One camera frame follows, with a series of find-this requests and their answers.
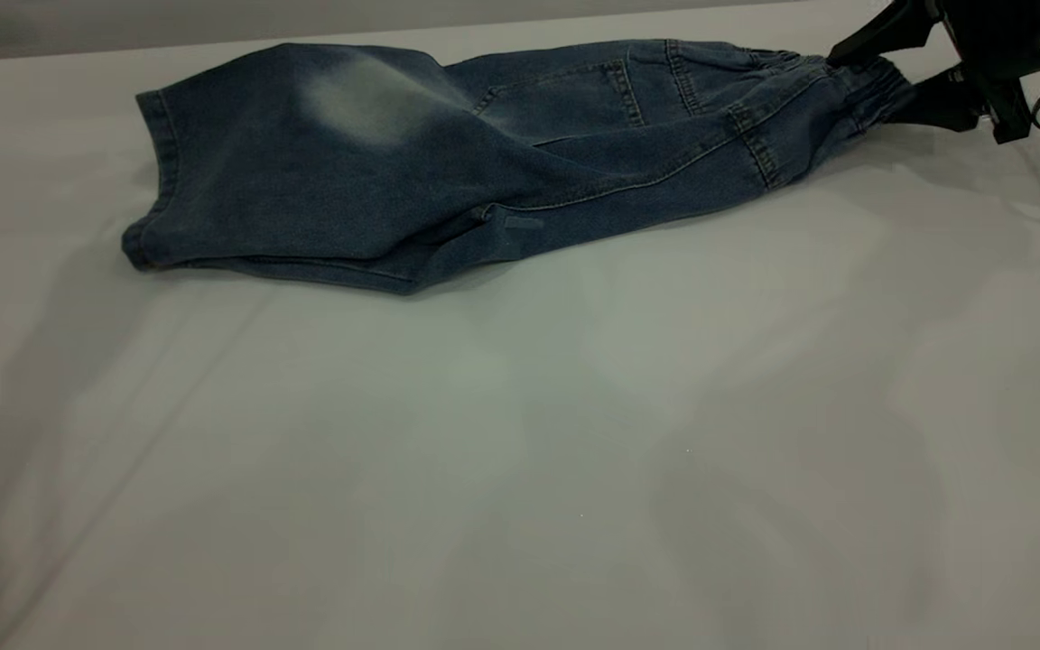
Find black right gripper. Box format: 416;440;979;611
827;0;1040;145

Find blue denim shorts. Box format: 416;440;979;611
121;38;914;296

